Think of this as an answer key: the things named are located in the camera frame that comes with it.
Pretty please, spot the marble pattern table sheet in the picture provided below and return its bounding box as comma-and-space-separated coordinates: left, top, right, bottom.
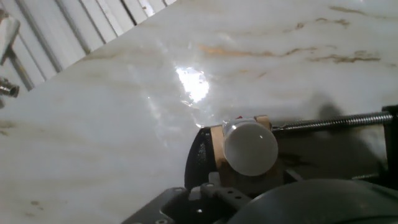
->
0, 0, 398, 224

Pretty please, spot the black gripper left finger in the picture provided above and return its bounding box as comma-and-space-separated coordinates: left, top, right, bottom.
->
121, 187, 190, 224

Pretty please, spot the small wooden clamp pad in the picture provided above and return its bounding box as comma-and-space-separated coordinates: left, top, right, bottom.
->
210, 124, 237, 187
254, 114, 271, 130

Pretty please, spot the white light bulb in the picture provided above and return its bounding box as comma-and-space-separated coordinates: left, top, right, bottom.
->
222, 119, 279, 177

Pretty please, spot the black metal C-clamp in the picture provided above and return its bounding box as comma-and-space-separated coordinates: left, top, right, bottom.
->
184, 105, 398, 190

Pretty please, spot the silver metal pipe fitting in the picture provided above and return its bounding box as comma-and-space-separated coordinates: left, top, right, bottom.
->
0, 77, 20, 108

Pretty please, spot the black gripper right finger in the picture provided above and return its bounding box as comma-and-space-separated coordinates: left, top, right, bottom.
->
164, 183, 251, 224

